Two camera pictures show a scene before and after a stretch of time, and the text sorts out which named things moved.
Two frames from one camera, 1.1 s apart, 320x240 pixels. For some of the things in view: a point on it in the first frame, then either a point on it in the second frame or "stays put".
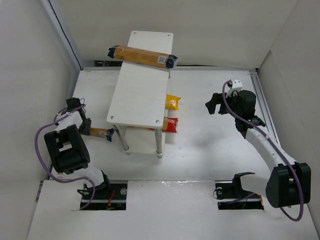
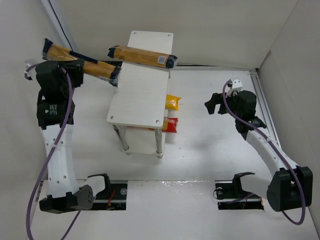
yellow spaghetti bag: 172,102 stays put
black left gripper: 85,125 to 75,69
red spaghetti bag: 170,125 stays put
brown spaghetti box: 138,55 stays put
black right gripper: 223,104 stays put
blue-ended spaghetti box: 103,133 to 52,51
